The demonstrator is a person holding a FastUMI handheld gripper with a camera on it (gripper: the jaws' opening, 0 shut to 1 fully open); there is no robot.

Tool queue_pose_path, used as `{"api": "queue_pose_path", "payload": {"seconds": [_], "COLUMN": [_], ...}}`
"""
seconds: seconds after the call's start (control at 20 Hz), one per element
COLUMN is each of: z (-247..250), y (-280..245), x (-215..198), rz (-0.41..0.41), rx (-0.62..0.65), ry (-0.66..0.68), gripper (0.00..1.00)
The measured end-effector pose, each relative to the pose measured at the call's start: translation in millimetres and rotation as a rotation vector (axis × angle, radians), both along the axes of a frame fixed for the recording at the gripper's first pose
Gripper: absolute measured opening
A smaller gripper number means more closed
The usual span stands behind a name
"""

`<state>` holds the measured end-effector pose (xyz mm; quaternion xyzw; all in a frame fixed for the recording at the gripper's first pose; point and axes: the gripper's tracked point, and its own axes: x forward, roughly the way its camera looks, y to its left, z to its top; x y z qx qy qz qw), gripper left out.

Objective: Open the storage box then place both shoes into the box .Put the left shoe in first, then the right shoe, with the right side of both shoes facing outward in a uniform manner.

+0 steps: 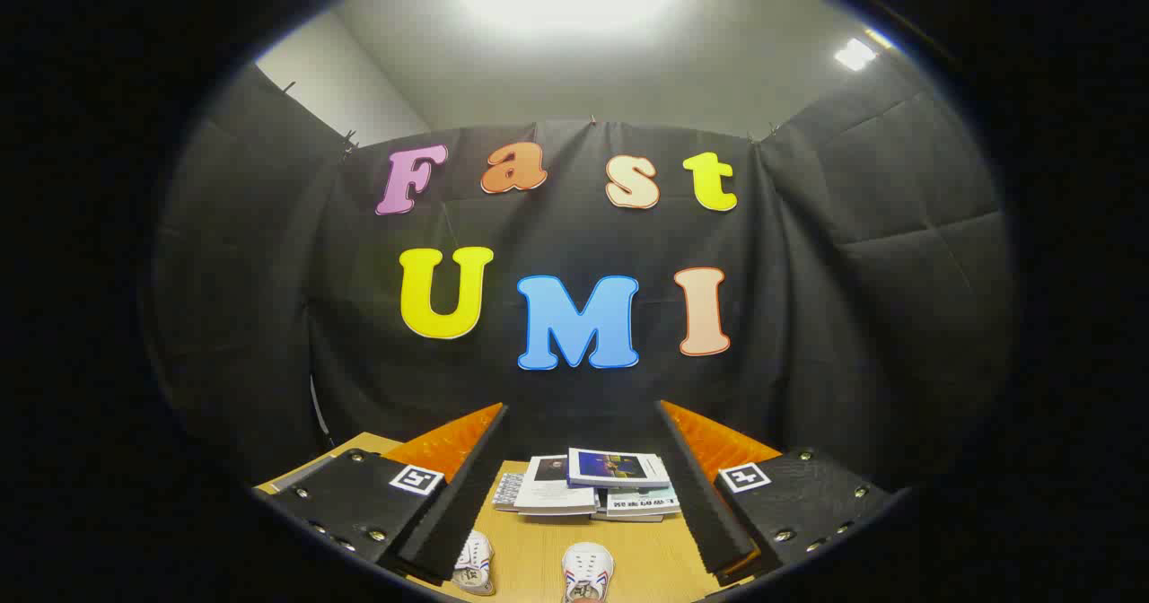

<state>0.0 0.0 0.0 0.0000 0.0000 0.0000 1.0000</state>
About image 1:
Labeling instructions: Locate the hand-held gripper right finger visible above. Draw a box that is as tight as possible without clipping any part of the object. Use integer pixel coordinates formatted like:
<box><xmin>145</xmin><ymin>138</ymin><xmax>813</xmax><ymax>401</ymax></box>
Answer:
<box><xmin>658</xmin><ymin>399</ymin><xmax>896</xmax><ymax>588</ymax></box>

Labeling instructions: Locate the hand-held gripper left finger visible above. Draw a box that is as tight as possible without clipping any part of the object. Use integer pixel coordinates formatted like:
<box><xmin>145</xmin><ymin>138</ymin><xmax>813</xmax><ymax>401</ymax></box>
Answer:
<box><xmin>265</xmin><ymin>402</ymin><xmax>510</xmax><ymax>584</ymax></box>

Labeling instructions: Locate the white striped canvas shoe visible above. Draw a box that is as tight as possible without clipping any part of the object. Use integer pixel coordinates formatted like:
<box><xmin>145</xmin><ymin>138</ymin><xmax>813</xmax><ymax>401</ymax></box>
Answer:
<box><xmin>452</xmin><ymin>531</ymin><xmax>496</xmax><ymax>597</ymax></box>
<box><xmin>562</xmin><ymin>542</ymin><xmax>616</xmax><ymax>603</ymax></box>

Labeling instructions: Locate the white teal cover book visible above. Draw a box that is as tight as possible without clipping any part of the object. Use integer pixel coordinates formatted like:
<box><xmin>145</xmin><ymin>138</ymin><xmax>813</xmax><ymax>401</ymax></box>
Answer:
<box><xmin>603</xmin><ymin>485</ymin><xmax>681</xmax><ymax>520</ymax></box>

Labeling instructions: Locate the white portrait cover book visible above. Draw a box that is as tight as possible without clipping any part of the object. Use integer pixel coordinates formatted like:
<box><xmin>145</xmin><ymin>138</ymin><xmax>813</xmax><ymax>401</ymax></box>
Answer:
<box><xmin>513</xmin><ymin>455</ymin><xmax>598</xmax><ymax>517</ymax></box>

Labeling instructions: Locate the blue cover book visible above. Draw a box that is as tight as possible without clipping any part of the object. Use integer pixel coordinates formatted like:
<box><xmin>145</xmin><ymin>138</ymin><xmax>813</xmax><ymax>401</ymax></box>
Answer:
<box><xmin>567</xmin><ymin>447</ymin><xmax>672</xmax><ymax>490</ymax></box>

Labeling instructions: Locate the small ceiling light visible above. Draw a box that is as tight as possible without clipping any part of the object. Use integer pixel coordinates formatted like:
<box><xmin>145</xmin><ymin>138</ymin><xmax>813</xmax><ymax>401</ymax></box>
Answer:
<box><xmin>835</xmin><ymin>38</ymin><xmax>879</xmax><ymax>72</ymax></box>

